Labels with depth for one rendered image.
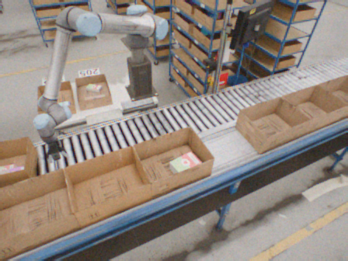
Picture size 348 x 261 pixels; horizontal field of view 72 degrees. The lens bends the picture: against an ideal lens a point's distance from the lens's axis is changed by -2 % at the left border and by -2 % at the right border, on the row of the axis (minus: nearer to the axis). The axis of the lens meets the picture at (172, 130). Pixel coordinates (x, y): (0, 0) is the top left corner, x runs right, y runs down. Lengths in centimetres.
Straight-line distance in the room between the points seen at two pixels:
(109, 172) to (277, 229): 161
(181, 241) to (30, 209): 125
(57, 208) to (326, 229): 223
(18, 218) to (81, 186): 35
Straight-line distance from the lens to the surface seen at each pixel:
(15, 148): 200
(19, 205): 161
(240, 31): 199
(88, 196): 149
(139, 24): 173
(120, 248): 161
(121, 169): 155
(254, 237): 240
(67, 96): 244
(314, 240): 261
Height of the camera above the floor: 212
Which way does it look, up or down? 45 degrees down
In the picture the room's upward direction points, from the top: 2 degrees clockwise
